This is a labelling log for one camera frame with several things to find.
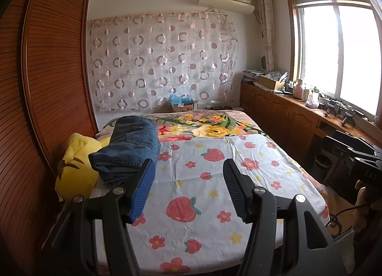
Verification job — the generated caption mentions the yellow plush toy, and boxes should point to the yellow plush toy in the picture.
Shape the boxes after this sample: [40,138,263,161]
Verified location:
[54,133,111,200]

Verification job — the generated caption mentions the tied beige window curtain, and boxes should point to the tied beige window curtain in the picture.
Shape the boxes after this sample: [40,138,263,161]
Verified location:
[256,0,276,72]

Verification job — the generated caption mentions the long wooden cabinet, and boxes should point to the long wooden cabinet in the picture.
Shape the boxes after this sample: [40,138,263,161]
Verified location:
[240,81,382,181]

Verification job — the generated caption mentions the cardboard box with blue bag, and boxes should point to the cardboard box with blue bag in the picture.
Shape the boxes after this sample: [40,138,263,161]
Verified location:
[170,94,196,112]

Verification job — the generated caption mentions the person's right hand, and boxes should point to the person's right hand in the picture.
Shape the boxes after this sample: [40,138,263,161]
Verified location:
[355,181,377,217]

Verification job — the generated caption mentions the pile of papers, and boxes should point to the pile of papers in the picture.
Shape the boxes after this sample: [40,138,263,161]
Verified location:
[242,69,266,84]

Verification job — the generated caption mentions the black cable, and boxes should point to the black cable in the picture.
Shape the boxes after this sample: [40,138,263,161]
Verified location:
[327,204,359,235]

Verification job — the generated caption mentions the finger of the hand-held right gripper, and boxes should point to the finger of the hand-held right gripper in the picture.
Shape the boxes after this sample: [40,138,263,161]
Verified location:
[321,135,355,160]
[332,130,381,154]

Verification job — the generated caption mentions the floral blanket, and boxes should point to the floral blanket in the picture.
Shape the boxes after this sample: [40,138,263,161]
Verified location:
[95,110,271,142]

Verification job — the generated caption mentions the wooden frame window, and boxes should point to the wooden frame window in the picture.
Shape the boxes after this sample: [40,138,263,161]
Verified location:
[285,0,382,121]

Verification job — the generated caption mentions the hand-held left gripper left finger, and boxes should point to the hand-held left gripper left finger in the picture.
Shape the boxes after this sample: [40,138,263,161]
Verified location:
[39,158,157,276]

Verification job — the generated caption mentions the bed with strawberry sheet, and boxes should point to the bed with strawberry sheet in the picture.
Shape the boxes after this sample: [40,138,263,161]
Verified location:
[43,134,330,276]

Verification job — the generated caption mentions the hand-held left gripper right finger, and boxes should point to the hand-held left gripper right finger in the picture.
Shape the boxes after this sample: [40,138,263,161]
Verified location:
[222,158,348,276]

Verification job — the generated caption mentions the dark waste bin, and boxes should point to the dark waste bin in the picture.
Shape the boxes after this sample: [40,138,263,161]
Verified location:
[315,154,333,175]

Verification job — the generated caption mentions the wooden wardrobe door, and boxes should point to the wooden wardrobe door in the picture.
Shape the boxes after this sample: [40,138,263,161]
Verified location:
[0,0,99,265]

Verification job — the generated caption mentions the open cardboard box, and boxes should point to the open cardboard box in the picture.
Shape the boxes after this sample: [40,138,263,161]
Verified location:
[258,75,285,90]

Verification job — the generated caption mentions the dark blue denim pants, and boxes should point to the dark blue denim pants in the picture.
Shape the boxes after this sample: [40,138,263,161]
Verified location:
[89,116,162,175]

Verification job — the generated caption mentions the circle pattern sheer curtain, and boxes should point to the circle pattern sheer curtain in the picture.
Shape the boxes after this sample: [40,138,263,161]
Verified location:
[86,10,242,112]

